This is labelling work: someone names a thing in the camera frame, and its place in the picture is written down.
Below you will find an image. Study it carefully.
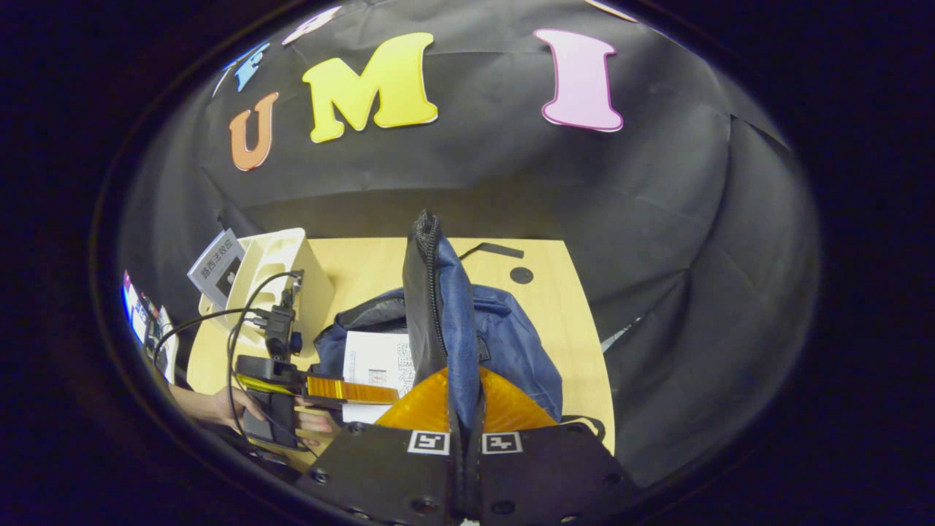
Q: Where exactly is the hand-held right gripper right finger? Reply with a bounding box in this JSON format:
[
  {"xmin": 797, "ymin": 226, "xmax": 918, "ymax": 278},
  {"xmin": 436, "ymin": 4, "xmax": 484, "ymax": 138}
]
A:
[{"xmin": 467, "ymin": 365, "xmax": 644, "ymax": 526}]

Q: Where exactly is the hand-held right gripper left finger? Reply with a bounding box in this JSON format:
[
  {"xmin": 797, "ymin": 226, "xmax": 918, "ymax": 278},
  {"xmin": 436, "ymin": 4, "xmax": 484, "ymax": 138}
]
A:
[{"xmin": 296, "ymin": 365, "xmax": 465, "ymax": 526}]

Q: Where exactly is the white cover book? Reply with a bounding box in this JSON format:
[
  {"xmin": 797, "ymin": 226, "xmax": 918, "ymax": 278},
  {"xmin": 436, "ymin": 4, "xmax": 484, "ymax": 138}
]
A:
[{"xmin": 342, "ymin": 330, "xmax": 414, "ymax": 426}]

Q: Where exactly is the white bookshelf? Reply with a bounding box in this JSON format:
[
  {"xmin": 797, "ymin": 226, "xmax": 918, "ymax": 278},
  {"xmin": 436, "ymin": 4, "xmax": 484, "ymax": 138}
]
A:
[{"xmin": 197, "ymin": 228, "xmax": 335, "ymax": 359}]

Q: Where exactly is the lavender cover book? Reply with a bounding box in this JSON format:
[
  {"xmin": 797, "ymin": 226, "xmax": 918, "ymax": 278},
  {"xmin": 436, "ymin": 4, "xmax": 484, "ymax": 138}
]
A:
[{"xmin": 188, "ymin": 229, "xmax": 246, "ymax": 311}]

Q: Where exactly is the blue schoolbag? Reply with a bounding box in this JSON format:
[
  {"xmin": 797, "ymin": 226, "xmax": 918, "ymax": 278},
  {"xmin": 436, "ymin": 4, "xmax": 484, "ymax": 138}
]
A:
[{"xmin": 314, "ymin": 210, "xmax": 608, "ymax": 443}]

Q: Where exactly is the white power strip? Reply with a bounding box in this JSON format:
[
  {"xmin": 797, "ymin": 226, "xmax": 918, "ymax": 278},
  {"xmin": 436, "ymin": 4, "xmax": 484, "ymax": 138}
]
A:
[{"xmin": 150, "ymin": 303, "xmax": 180, "ymax": 384}]

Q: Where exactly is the colourful printed panel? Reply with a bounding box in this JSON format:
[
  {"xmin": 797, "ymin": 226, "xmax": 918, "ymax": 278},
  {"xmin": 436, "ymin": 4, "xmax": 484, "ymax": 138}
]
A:
[{"xmin": 121, "ymin": 270, "xmax": 150, "ymax": 348}]

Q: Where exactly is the black cable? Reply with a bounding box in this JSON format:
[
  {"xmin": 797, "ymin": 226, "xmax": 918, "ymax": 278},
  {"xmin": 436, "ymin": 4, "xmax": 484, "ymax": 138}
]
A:
[
  {"xmin": 152, "ymin": 307, "xmax": 271, "ymax": 366},
  {"xmin": 226, "ymin": 270, "xmax": 302, "ymax": 439}
]

